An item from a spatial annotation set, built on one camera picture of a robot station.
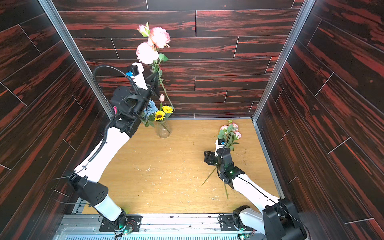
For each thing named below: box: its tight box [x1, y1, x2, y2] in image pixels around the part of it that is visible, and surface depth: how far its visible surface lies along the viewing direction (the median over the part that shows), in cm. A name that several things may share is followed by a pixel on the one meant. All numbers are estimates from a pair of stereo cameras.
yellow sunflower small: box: [162, 105, 174, 114], surface depth 97 cm
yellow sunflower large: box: [154, 110, 166, 121], surface depth 96 cm
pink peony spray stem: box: [135, 22, 175, 111], surface depth 52 cm
